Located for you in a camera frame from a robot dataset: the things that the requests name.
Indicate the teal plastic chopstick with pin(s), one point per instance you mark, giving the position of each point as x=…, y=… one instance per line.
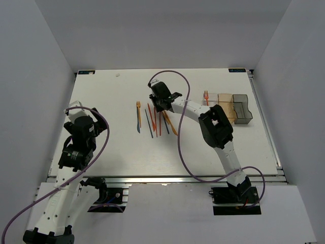
x=166, y=122
x=149, y=126

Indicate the small yellow plastic fork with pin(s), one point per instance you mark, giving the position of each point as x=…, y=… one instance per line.
x=138, y=105

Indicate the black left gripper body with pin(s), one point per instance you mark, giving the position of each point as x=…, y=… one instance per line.
x=99, y=125

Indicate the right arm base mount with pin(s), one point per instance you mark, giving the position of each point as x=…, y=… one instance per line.
x=226, y=203

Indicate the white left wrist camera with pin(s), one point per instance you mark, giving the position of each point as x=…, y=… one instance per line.
x=73, y=114

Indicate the yellow plastic knife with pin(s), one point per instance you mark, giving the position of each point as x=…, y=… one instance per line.
x=170, y=123

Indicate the aluminium table front rail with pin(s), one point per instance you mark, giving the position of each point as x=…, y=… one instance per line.
x=254, y=179

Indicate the clear plastic container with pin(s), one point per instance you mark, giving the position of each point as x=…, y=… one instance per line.
x=211, y=101

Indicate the red-orange plastic knife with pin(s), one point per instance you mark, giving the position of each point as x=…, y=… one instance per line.
x=151, y=117

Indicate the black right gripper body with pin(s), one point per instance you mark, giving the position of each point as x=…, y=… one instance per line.
x=156, y=102

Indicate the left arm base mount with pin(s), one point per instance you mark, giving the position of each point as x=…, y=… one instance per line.
x=111, y=199

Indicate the red-orange plastic chopstick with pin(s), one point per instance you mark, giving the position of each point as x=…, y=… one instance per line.
x=155, y=121
x=160, y=124

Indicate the teal plastic knife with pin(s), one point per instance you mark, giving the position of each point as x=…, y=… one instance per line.
x=137, y=124

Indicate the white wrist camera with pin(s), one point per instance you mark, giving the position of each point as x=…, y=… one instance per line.
x=73, y=114
x=152, y=82

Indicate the red-orange plastic fork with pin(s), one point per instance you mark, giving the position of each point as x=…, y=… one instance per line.
x=206, y=97

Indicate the orange translucent plastic container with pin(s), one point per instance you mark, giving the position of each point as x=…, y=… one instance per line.
x=226, y=101

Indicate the grey translucent plastic container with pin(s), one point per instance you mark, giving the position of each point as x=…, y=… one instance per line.
x=244, y=116

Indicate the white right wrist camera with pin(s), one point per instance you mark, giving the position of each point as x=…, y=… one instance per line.
x=152, y=82

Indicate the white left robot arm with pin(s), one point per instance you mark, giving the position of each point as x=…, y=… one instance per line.
x=71, y=195

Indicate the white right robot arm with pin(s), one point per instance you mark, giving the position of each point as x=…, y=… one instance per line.
x=216, y=129

